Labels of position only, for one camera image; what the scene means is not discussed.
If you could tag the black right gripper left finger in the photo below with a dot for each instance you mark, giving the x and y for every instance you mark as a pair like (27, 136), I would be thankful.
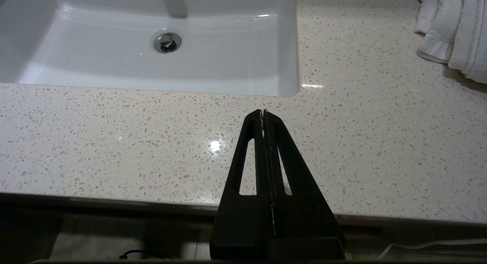
(236, 218)

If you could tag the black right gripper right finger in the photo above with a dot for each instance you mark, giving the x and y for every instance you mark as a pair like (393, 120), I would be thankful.
(304, 218)

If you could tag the chrome drain stopper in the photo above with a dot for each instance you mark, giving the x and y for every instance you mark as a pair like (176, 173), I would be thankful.
(167, 42)

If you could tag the white ceramic sink basin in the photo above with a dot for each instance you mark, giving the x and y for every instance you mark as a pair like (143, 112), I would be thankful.
(114, 66)

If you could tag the white towel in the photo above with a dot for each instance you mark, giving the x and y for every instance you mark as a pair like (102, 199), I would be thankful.
(456, 35)

